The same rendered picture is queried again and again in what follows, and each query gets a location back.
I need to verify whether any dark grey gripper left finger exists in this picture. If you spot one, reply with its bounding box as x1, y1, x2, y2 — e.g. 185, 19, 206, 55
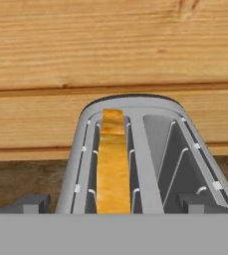
0, 194, 52, 214

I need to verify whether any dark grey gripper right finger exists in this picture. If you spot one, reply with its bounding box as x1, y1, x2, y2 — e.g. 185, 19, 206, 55
178, 193, 228, 214

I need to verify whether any grey two-slot toaster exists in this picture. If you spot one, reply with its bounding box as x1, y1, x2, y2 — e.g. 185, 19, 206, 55
55, 93, 228, 214

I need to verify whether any golden brown bread slice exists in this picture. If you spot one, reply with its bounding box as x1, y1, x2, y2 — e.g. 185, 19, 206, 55
96, 108, 132, 214

